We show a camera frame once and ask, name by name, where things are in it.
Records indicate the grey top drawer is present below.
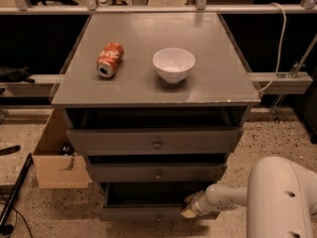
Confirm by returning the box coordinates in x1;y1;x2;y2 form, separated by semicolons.
66;127;244;156

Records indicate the white bowl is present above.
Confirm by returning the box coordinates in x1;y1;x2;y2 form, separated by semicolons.
153;48;195;83

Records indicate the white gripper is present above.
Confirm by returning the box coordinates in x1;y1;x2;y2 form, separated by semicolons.
181;193;215;218

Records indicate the grey middle drawer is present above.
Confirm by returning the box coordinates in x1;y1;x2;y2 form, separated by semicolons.
87;163;227;182

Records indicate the black pole on floor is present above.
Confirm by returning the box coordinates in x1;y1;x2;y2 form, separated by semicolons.
0;154;33;233

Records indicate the crushed orange soda can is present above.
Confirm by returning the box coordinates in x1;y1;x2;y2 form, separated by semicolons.
96;42;124;78

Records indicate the white cable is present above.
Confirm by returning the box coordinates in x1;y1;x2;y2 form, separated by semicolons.
257;2;289;94

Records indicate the cardboard box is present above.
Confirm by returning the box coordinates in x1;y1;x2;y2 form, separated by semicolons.
33;110;90;188

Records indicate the grey drawer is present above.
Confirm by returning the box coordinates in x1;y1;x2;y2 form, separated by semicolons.
98;181;211;221
66;127;244;156
87;163;227;182

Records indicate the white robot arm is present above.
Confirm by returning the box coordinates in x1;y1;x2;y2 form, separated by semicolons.
181;157;317;238

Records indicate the black floor cable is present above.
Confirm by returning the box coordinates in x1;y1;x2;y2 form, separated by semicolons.
0;188;35;238

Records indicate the metal railing beam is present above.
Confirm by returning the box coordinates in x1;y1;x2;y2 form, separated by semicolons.
0;4;317;16

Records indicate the grey bottom drawer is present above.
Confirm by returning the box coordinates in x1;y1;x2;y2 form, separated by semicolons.
98;181;211;221

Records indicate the grey drawer cabinet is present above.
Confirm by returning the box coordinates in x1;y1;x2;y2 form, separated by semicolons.
51;12;262;203

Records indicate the black bag on ledge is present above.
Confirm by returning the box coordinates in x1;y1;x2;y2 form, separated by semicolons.
0;66;35;83

